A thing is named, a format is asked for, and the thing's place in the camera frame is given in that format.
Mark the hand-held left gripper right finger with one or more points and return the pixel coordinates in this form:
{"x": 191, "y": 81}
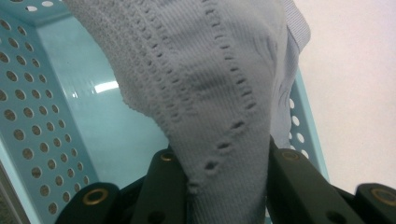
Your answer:
{"x": 295, "y": 193}

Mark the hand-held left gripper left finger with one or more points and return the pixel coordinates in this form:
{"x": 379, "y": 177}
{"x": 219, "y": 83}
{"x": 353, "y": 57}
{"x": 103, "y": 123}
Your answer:
{"x": 165, "y": 193}

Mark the light blue perforated plastic basket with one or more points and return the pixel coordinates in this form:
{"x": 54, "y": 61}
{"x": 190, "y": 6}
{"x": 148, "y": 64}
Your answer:
{"x": 102, "y": 130}

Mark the grey knit sports bra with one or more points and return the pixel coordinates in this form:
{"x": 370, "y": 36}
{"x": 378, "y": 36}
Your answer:
{"x": 202, "y": 77}

